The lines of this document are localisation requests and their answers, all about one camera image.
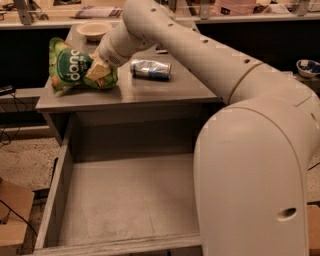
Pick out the grey open top drawer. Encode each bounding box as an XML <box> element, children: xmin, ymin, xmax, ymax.
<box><xmin>34</xmin><ymin>115</ymin><xmax>201</xmax><ymax>256</ymax></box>

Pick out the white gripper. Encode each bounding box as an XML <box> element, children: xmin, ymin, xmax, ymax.
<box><xmin>86</xmin><ymin>33</ymin><xmax>129</xmax><ymax>81</ymax></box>

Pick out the cardboard box at left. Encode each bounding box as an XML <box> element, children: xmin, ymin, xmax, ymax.
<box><xmin>0</xmin><ymin>179</ymin><xmax>34</xmax><ymax>256</ymax></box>

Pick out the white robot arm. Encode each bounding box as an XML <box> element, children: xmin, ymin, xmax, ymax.
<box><xmin>98</xmin><ymin>0</ymin><xmax>320</xmax><ymax>256</ymax></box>

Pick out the black device at left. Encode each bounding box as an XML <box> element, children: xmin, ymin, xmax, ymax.
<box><xmin>0</xmin><ymin>85</ymin><xmax>15</xmax><ymax>96</ymax></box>

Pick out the cardboard box at right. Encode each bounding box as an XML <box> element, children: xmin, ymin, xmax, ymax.
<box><xmin>307</xmin><ymin>205</ymin><xmax>320</xmax><ymax>256</ymax></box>

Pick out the magazine on back shelf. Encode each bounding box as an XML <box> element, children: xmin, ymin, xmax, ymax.
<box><xmin>75</xmin><ymin>5</ymin><xmax>122</xmax><ymax>19</ymax></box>

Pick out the beige paper bowl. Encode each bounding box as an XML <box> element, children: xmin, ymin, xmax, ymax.
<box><xmin>76</xmin><ymin>21</ymin><xmax>112</xmax><ymax>42</ymax></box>

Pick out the cardboard box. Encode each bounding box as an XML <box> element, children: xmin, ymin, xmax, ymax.
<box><xmin>0</xmin><ymin>179</ymin><xmax>34</xmax><ymax>256</ymax></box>
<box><xmin>307</xmin><ymin>205</ymin><xmax>320</xmax><ymax>256</ymax></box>

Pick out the green rice chip bag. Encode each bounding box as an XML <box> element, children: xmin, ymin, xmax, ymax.
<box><xmin>49</xmin><ymin>37</ymin><xmax>118</xmax><ymax>94</ymax></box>

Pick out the grey counter cabinet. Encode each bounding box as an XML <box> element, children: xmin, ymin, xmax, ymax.
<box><xmin>35</xmin><ymin>20</ymin><xmax>224</xmax><ymax>147</ymax></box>

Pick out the blue white patterned bowl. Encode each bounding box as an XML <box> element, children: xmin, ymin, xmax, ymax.
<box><xmin>296</xmin><ymin>59</ymin><xmax>320</xmax><ymax>78</ymax></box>

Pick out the blue silver drink can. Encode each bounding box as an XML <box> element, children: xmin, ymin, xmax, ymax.
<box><xmin>130</xmin><ymin>59</ymin><xmax>171</xmax><ymax>80</ymax></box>

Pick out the dark blue snack bag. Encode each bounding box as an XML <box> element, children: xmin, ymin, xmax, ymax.
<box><xmin>156</xmin><ymin>44</ymin><xmax>168</xmax><ymax>54</ymax></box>

